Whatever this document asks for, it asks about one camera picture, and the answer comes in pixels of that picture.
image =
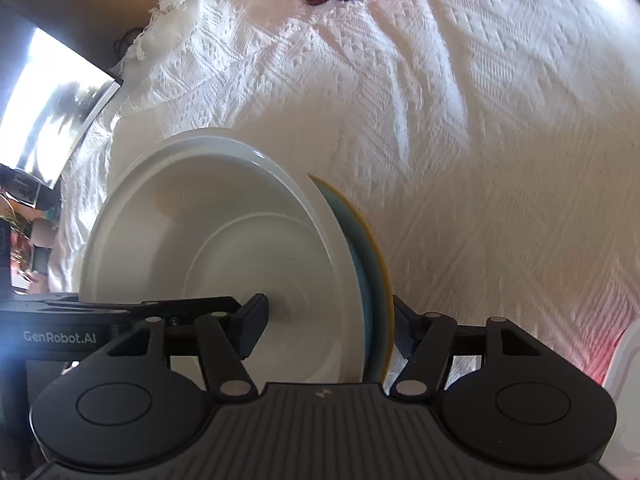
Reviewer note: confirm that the black monitor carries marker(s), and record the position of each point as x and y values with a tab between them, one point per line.
50	96

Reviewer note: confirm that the white plastic bowl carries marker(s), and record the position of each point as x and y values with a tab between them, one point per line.
204	215

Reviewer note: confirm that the yellow plate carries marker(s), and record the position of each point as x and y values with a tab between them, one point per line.
377	269

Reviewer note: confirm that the white textured tablecloth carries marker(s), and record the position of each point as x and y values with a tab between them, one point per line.
492	145

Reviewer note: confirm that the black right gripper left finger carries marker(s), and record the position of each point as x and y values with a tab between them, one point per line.
219	332

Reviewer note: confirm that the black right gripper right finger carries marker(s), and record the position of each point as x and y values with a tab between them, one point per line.
429	342

